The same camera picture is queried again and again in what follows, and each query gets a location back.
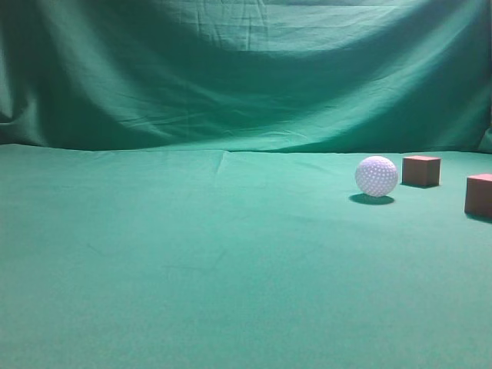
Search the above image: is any white dimpled ball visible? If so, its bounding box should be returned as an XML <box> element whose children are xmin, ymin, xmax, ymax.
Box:
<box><xmin>354</xmin><ymin>156</ymin><xmax>399</xmax><ymax>198</ymax></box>

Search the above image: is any red cube block at edge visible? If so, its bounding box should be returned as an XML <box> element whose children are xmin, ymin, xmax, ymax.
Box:
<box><xmin>464</xmin><ymin>174</ymin><xmax>492</xmax><ymax>218</ymax></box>

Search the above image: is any green cloth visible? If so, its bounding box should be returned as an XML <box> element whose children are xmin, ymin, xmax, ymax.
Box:
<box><xmin>1</xmin><ymin>1</ymin><xmax>491</xmax><ymax>368</ymax></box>

